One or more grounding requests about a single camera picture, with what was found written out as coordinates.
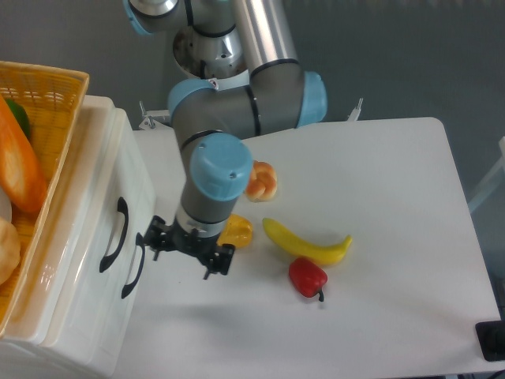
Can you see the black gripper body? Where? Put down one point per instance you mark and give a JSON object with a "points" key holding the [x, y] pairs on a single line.
{"points": [[204, 249]]}

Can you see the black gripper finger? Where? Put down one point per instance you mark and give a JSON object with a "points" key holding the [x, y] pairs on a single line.
{"points": [[157, 236], [218, 260]]}

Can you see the white drawer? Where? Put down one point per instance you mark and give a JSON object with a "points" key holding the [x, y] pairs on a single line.
{"points": [[94, 252]]}

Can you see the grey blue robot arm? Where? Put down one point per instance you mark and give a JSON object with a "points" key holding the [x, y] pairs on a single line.
{"points": [[211, 123]]}

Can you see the white drawer cabinet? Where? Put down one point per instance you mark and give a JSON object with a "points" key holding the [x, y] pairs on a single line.
{"points": [[65, 219]]}

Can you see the yellow bell pepper toy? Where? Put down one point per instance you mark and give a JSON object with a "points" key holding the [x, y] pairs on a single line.
{"points": [[238, 231]]}

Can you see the knotted bread bun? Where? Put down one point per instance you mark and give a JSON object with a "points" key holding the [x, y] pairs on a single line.
{"points": [[263, 182]]}

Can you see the red bell pepper toy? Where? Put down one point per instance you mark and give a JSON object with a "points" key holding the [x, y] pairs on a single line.
{"points": [[308, 278]]}

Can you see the yellow banana toy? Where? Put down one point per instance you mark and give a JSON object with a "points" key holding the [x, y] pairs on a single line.
{"points": [[291, 243]]}

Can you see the orange baguette bread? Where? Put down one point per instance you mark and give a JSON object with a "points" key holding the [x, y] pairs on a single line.
{"points": [[22, 177]]}

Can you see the round bread roll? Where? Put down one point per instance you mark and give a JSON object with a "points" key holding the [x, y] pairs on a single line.
{"points": [[10, 253]]}

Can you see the yellow woven basket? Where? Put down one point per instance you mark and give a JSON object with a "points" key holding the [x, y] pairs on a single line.
{"points": [[52, 98]]}

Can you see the green pepper toy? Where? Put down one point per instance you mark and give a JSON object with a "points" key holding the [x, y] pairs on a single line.
{"points": [[21, 116]]}

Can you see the black device at edge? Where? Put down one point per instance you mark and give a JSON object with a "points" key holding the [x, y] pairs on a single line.
{"points": [[490, 335]]}

